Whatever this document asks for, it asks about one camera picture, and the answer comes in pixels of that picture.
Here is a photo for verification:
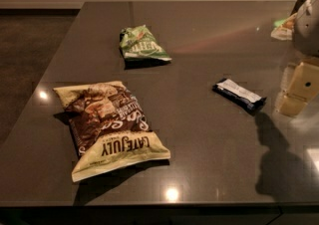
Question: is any green chip bag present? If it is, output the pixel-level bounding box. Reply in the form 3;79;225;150
120;25;171;62

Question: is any dark blue snack bar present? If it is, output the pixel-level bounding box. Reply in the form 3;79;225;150
212;78;266;114

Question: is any white green snack bag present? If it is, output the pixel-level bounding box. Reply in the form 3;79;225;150
270;13;296;41

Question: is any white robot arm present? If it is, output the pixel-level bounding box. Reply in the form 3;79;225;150
276;0;319;116

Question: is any brown Late July chip bag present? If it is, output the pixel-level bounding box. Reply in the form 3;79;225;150
54;81;170;182

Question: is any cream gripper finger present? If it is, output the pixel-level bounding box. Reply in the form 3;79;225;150
278;96;307;116
287;62;319;102

